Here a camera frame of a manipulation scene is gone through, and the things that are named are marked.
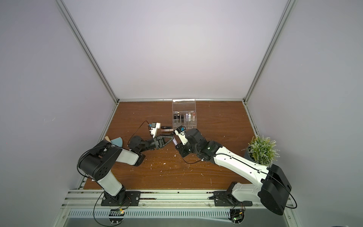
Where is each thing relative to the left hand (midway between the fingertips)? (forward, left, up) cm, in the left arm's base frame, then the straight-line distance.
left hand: (173, 141), depth 75 cm
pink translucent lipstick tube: (+28, -12, -13) cm, 33 cm away
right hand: (0, -2, -1) cm, 2 cm away
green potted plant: (-4, -47, -2) cm, 47 cm away
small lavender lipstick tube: (+1, -1, -1) cm, 1 cm away
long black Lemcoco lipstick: (+27, -1, -12) cm, 29 cm away
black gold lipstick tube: (+27, +2, -12) cm, 29 cm away
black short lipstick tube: (+27, -4, -14) cm, 31 cm away
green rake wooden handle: (+12, +50, -18) cm, 54 cm away
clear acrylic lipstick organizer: (+29, -5, -11) cm, 32 cm away
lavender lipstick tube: (+27, -7, -13) cm, 31 cm away
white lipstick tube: (+27, -9, -13) cm, 32 cm away
